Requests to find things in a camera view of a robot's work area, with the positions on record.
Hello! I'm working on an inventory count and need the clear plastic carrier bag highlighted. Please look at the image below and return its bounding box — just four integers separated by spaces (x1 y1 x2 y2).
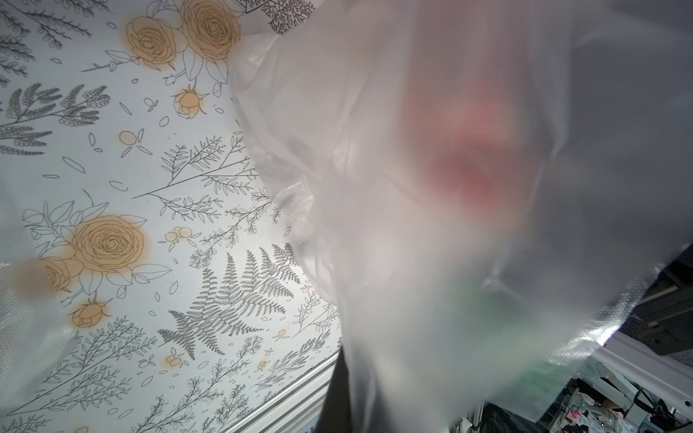
228 1 692 432

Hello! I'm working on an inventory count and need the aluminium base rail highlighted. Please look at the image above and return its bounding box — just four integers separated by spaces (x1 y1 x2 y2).
222 351 339 433

